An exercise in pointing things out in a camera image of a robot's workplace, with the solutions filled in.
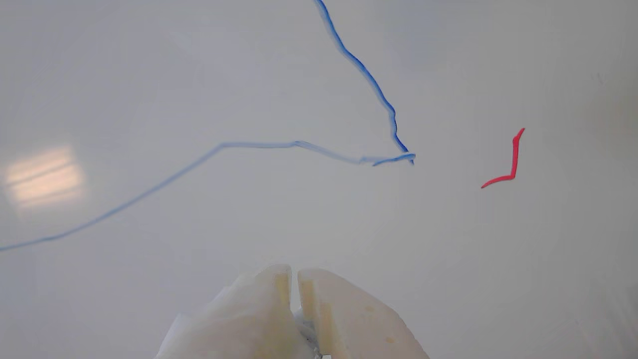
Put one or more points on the large whiteboard with metal frame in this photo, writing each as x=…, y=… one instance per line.
x=199, y=75

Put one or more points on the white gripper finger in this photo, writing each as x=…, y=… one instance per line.
x=239, y=319
x=349, y=324

